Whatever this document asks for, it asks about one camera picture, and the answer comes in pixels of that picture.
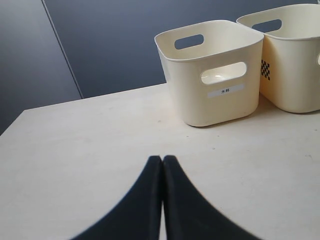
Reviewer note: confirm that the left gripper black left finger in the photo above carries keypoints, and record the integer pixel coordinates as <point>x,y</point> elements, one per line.
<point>137,216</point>

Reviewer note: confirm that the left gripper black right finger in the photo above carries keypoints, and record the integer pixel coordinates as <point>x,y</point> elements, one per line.
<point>188,215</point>

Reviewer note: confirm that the left cream plastic bin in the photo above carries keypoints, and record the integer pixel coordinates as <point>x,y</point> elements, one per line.
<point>212,69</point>

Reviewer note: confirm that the cream plastic bin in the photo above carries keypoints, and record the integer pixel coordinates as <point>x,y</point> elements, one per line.
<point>212,69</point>
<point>290,60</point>

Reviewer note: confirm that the middle cream plastic bin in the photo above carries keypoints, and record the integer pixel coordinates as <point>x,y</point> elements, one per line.
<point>290,60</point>

